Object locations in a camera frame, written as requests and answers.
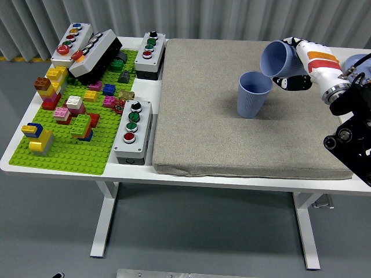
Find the white five-button control box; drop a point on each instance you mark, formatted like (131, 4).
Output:
(74, 36)

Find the grey-brown cushion mat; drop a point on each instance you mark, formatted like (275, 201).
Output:
(203, 116)

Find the white control box black base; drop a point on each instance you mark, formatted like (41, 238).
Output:
(95, 53)

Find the blue yellow grey brick stack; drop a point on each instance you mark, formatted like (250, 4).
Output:
(39, 142)

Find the green studded baseplate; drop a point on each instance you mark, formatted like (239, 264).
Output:
(72, 156)

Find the green and orange brick stack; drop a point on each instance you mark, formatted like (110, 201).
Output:
(80, 124)

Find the yellow and white brick stack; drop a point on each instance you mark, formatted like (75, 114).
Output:
(56, 73)

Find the pink white red brick stack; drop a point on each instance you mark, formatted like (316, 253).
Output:
(62, 115)

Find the grey pleated curtain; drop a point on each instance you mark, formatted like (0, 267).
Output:
(203, 17)

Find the magenta brick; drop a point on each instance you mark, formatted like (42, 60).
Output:
(95, 86)
(109, 101)

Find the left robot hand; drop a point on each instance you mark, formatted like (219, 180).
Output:
(59, 275)

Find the white table leg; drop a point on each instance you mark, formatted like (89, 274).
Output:
(307, 231)
(104, 220)

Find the dark grey arch brick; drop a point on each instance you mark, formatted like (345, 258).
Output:
(123, 56)

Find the brown yellow pink red stack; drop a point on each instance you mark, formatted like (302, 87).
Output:
(47, 94)

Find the large four-button control box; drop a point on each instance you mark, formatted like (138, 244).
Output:
(131, 144)

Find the grey metal plate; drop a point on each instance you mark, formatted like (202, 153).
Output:
(174, 274)

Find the blue plate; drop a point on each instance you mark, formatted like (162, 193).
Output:
(352, 60)

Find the small four-button control box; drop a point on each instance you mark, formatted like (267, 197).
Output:
(150, 56)

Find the dark green brick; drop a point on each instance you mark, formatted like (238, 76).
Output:
(117, 65)

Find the white and pink brick stack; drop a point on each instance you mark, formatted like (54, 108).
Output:
(74, 104)

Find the brass valve red handwheel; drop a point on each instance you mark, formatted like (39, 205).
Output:
(125, 95)

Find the grey metal bracket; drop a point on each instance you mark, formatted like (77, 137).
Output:
(323, 202)

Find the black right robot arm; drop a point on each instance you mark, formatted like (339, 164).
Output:
(353, 139)

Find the grey sloped brick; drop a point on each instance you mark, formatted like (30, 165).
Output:
(124, 77)

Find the blue ribbed plastic cup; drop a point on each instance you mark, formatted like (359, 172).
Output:
(274, 59)
(249, 107)

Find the yellow black floor tape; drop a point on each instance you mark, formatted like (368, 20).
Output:
(29, 59)

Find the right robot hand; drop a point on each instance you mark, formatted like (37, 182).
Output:
(321, 62)

